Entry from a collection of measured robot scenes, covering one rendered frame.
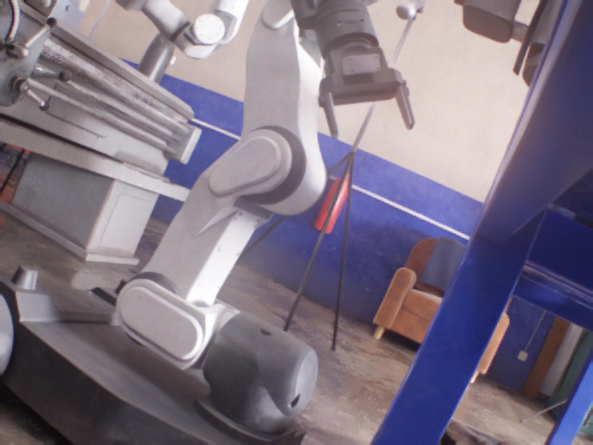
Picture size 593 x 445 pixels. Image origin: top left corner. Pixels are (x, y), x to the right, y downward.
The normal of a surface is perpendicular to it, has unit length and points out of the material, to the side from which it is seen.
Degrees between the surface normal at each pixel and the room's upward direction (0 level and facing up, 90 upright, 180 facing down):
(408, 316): 90
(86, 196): 90
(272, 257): 90
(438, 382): 90
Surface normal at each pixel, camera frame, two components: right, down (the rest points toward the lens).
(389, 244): -0.26, -0.08
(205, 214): -0.68, 0.08
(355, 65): 0.14, 0.19
